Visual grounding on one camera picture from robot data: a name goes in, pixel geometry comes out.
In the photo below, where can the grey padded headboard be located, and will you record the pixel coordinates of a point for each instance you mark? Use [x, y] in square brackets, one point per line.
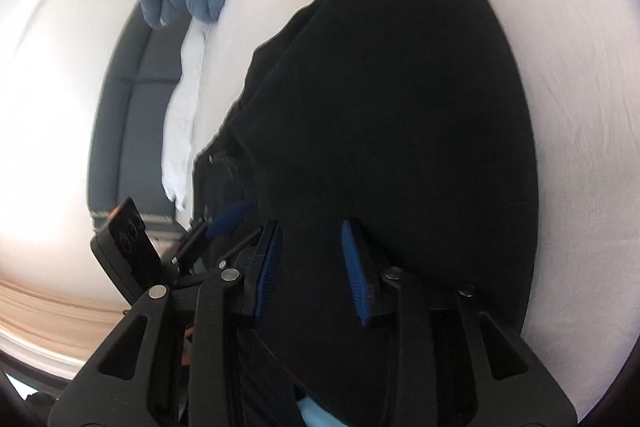
[120, 132]

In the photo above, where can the black pants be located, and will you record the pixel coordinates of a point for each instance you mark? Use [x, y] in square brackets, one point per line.
[390, 107]

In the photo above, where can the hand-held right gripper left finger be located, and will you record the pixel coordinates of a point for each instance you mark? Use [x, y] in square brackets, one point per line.
[267, 267]

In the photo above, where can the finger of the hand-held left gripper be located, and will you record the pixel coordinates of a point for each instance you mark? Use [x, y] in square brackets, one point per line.
[230, 217]
[235, 252]

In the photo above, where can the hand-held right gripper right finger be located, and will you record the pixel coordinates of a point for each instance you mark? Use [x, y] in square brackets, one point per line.
[354, 274]

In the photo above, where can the light blue cloth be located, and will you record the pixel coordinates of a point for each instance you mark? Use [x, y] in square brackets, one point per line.
[320, 413]

